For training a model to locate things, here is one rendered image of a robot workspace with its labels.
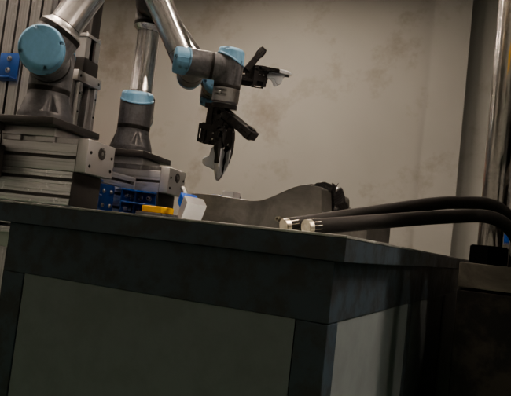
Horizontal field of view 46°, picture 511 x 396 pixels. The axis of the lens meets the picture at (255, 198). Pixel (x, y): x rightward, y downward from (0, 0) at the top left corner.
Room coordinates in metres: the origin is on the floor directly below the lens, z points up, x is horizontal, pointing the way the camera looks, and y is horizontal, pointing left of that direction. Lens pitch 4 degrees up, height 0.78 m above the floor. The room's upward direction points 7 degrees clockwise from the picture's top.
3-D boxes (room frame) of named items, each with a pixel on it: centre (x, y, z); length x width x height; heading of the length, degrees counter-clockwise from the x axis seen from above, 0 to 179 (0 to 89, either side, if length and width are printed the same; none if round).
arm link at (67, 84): (1.69, 0.61, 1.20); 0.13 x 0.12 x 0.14; 10
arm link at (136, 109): (2.18, 0.47, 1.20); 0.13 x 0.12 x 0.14; 8
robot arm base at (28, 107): (1.70, 0.61, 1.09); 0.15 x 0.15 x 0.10
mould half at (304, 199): (1.69, -0.10, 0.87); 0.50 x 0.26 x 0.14; 65
